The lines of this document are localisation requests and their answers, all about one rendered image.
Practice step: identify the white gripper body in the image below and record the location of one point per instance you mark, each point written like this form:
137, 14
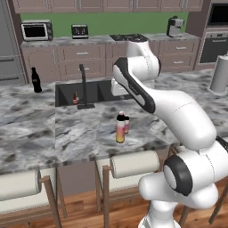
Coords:
118, 89

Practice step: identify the brown wall cupboards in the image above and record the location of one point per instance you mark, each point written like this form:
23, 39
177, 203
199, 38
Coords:
104, 5

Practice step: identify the small red bottle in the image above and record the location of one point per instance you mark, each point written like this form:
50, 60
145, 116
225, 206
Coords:
75, 99

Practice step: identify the silver coffee machine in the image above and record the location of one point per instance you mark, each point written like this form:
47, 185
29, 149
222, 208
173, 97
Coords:
174, 26

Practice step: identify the black hob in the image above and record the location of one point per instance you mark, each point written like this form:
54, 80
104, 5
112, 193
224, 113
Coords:
128, 37

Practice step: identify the black sink tap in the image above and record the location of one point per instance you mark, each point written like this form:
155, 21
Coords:
84, 89

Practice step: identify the dark sink basin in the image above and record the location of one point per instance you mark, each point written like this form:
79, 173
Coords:
66, 92

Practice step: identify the large black bottle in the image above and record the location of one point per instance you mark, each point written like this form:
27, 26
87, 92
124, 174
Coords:
36, 81

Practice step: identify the built-in microwave oven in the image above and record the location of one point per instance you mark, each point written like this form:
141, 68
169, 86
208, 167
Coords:
218, 14

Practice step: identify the large pink yellow bottle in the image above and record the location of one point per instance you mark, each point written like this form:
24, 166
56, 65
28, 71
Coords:
120, 130

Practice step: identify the small pink bottle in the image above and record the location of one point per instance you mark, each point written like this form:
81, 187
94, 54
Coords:
127, 126

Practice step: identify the brown base cupboards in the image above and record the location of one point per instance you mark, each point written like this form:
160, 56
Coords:
74, 59

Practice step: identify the white paper towel roll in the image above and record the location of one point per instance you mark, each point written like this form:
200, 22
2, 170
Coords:
220, 74

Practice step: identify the built-in wall oven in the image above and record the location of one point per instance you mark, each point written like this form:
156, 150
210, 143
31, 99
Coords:
214, 47

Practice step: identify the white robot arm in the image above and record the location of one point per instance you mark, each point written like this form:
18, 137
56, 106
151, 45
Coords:
184, 118

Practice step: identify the grey fridge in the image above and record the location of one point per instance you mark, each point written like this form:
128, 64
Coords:
9, 44

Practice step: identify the silver toaster oven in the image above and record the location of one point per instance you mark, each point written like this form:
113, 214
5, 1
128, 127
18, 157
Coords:
36, 30

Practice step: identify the black silver toaster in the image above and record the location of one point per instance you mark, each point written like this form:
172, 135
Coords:
79, 31

